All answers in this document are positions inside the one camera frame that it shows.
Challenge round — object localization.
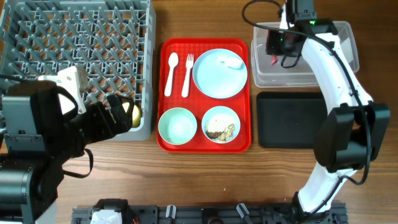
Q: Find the yellow plastic cup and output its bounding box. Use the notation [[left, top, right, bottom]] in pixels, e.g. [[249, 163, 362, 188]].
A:
[[122, 102, 142, 128]]

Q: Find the white plastic spoon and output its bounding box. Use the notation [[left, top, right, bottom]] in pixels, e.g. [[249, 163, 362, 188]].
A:
[[164, 52, 178, 96]]

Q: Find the white plastic fork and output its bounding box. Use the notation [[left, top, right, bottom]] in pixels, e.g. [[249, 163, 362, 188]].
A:
[[182, 54, 194, 98]]

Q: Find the light blue bowl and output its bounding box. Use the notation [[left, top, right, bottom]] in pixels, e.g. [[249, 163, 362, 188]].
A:
[[201, 106, 241, 144]]

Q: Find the white tissue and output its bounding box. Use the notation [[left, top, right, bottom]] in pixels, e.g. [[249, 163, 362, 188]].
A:
[[218, 56, 243, 69]]

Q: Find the black plastic tray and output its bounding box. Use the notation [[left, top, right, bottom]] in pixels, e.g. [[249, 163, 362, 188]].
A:
[[256, 91, 327, 149]]

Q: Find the clear plastic bin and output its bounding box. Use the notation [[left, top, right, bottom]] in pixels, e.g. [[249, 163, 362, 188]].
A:
[[250, 21, 360, 88]]

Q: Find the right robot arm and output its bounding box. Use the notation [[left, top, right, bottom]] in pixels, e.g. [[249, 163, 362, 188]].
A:
[[268, 1, 390, 222]]

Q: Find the grey dishwasher rack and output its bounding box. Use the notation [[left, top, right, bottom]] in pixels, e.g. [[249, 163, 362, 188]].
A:
[[1, 0, 156, 141]]

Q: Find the green plastic bowl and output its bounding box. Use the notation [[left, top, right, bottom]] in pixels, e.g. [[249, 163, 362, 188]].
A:
[[158, 107, 198, 146]]

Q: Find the red plastic tray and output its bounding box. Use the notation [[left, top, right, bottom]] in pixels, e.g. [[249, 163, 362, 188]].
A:
[[157, 38, 252, 153]]

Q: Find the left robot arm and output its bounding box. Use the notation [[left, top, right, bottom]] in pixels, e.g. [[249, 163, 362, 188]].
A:
[[1, 80, 134, 223]]

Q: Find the food scraps and rice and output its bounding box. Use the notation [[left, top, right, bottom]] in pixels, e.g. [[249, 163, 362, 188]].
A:
[[205, 114, 235, 142]]

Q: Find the red snack wrapper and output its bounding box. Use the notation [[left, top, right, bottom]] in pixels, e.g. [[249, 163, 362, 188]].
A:
[[271, 55, 278, 66]]

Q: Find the large light blue plate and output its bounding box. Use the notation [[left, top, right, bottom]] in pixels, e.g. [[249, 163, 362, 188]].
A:
[[192, 49, 248, 99]]

